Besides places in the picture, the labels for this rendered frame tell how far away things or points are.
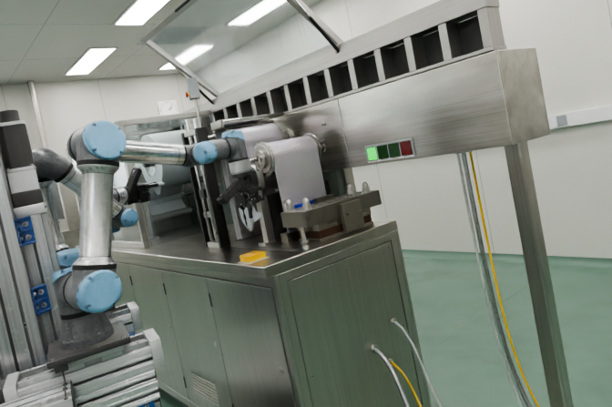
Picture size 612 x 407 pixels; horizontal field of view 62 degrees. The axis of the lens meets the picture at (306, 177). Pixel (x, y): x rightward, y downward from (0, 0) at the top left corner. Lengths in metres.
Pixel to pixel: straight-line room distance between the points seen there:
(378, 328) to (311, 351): 0.33
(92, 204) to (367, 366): 1.16
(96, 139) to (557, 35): 3.40
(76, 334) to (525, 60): 1.63
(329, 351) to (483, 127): 0.94
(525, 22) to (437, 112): 2.53
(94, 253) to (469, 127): 1.22
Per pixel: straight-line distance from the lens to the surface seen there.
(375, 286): 2.04
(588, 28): 4.11
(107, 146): 1.53
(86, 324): 1.67
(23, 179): 1.90
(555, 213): 4.35
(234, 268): 1.87
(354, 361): 2.01
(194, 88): 2.58
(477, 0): 1.76
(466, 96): 1.77
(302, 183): 2.11
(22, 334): 1.86
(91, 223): 1.53
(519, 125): 1.75
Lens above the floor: 1.25
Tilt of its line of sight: 3 degrees down
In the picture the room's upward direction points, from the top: 11 degrees counter-clockwise
